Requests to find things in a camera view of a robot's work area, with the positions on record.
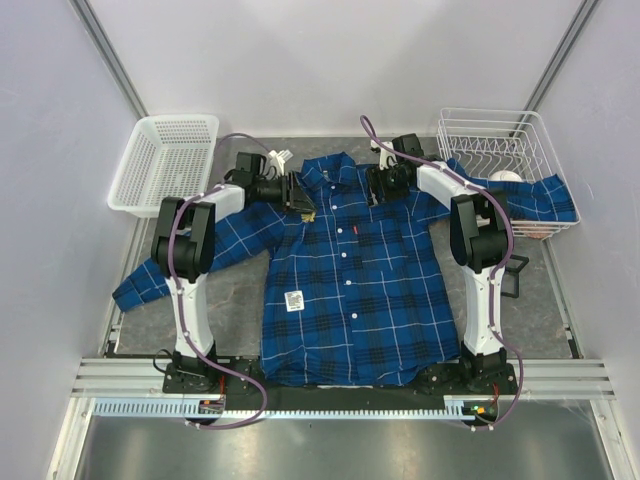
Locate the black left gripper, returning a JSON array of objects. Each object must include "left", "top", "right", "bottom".
[{"left": 251, "top": 171, "right": 316, "bottom": 216}]

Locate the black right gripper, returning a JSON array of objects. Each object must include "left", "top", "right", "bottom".
[{"left": 365, "top": 162, "right": 412, "bottom": 208}]

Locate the blue plaid shirt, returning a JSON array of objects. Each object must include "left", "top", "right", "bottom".
[{"left": 112, "top": 153, "right": 577, "bottom": 389}]

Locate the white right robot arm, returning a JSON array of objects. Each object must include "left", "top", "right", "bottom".
[{"left": 367, "top": 134, "right": 515, "bottom": 394}]

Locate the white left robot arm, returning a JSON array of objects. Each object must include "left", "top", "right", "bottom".
[{"left": 151, "top": 150, "right": 316, "bottom": 393}]

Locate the black brooch display box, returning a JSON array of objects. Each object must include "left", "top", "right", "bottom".
[{"left": 501, "top": 254, "right": 530, "bottom": 299}]

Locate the white ceramic bowl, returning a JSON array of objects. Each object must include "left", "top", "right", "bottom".
[{"left": 488, "top": 170, "right": 523, "bottom": 188}]

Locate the white perforated plastic basket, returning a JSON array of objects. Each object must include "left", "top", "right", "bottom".
[{"left": 107, "top": 114, "right": 219, "bottom": 218}]

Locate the pink patterned bowl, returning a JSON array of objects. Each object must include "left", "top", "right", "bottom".
[{"left": 512, "top": 221, "right": 557, "bottom": 240}]

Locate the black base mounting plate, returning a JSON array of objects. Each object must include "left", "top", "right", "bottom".
[{"left": 155, "top": 353, "right": 518, "bottom": 403}]

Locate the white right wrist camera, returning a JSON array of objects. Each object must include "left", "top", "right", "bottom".
[{"left": 370, "top": 140, "right": 397, "bottom": 170}]

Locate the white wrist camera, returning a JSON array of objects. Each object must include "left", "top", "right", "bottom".
[
  {"left": 268, "top": 149, "right": 293, "bottom": 174},
  {"left": 370, "top": 140, "right": 397, "bottom": 170}
]

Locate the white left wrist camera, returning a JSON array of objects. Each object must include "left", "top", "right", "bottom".
[{"left": 268, "top": 149, "right": 293, "bottom": 174}]

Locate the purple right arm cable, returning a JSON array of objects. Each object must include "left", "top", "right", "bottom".
[{"left": 359, "top": 115, "right": 525, "bottom": 432}]

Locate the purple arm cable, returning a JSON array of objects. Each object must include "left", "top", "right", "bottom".
[
  {"left": 167, "top": 132, "right": 269, "bottom": 432},
  {"left": 359, "top": 115, "right": 525, "bottom": 432}
]

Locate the white wire dish rack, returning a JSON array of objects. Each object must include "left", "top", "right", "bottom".
[{"left": 437, "top": 107, "right": 580, "bottom": 239}]

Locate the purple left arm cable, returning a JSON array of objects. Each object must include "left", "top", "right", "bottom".
[{"left": 167, "top": 132, "right": 269, "bottom": 432}]

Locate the white slotted cable duct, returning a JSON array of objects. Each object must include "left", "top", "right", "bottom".
[{"left": 93, "top": 390, "right": 495, "bottom": 420}]

